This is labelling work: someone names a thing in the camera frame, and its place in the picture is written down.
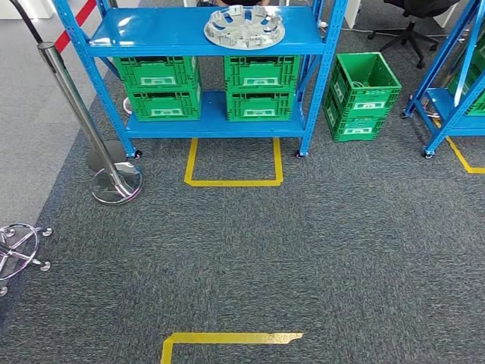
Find blue metal shelf rack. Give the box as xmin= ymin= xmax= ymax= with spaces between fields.
xmin=51 ymin=0 xmax=348 ymax=160
xmin=401 ymin=0 xmax=485 ymax=161

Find yellow floor tape square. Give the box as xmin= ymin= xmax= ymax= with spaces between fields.
xmin=183 ymin=137 xmax=284 ymax=188
xmin=431 ymin=118 xmax=485 ymax=176

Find grey wheel hubcap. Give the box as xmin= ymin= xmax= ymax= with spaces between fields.
xmin=203 ymin=5 xmax=285 ymax=51

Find open green plastic crate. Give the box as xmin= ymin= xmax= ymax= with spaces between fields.
xmin=330 ymin=52 xmax=403 ymax=119

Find chrome barrier stanchion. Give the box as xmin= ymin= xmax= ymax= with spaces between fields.
xmin=37 ymin=41 xmax=144 ymax=206

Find red barrier belt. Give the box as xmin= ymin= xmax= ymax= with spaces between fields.
xmin=54 ymin=0 xmax=97 ymax=54

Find black office chair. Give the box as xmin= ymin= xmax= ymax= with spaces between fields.
xmin=367 ymin=0 xmax=461 ymax=70

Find chrome stool wheel base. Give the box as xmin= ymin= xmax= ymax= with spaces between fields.
xmin=0 ymin=223 xmax=54 ymax=298

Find black barrier belt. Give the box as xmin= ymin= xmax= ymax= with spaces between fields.
xmin=9 ymin=0 xmax=44 ymax=46

